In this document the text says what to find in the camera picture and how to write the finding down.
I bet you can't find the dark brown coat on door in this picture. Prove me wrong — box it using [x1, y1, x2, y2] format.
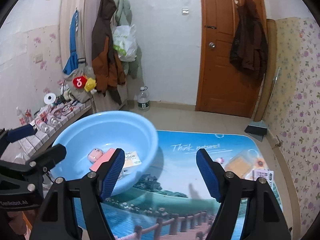
[229, 0, 268, 82]

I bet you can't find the white yellow card packet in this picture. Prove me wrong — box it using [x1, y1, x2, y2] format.
[123, 151, 142, 169]

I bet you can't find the small pink pig toy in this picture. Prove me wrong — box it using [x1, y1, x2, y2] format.
[87, 148, 104, 163]

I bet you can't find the person's left hand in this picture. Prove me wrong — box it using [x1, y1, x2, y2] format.
[7, 210, 36, 239]

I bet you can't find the white green plastic bag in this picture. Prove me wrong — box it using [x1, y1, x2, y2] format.
[112, 25, 138, 62]

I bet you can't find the red round plush charm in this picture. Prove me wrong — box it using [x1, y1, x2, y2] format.
[72, 76, 87, 89]

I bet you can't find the printed landscape table mat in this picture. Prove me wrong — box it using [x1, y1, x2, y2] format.
[102, 131, 271, 239]

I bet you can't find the tiled cluttered side shelf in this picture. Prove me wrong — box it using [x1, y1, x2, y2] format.
[15, 97, 94, 160]

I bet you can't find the blue strap grey bag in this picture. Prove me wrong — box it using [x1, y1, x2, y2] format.
[62, 9, 96, 103]

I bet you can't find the large clear water bottle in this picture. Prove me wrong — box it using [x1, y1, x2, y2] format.
[137, 86, 150, 111]

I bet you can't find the yellow plush charm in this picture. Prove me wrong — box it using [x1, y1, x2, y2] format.
[84, 77, 97, 95]

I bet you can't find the light blue plastic basin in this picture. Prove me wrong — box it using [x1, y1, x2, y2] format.
[51, 111, 158, 196]

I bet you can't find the pink rectangular eraser block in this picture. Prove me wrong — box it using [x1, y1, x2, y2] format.
[89, 148, 115, 172]

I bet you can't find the clear box of toothpicks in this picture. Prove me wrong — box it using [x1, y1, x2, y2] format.
[225, 157, 253, 179]

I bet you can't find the brown wooden door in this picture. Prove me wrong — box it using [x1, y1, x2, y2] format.
[195, 0, 266, 118]

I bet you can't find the small white purple plush toy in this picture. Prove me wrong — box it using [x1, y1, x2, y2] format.
[215, 158, 224, 165]

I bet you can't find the teal dustpan with handle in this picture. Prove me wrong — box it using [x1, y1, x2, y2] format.
[245, 67, 281, 142]

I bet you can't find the white tape roll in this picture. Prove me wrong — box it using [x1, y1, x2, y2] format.
[43, 93, 56, 105]

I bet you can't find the white wall switch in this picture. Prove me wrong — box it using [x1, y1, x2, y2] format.
[182, 9, 189, 15]

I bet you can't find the spicy snack bag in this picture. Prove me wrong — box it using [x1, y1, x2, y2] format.
[252, 169, 274, 190]

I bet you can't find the brown orange hanging jacket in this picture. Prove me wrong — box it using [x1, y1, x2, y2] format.
[92, 0, 126, 105]

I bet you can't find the pale green hanging garment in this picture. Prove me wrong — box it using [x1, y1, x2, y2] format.
[113, 0, 141, 79]

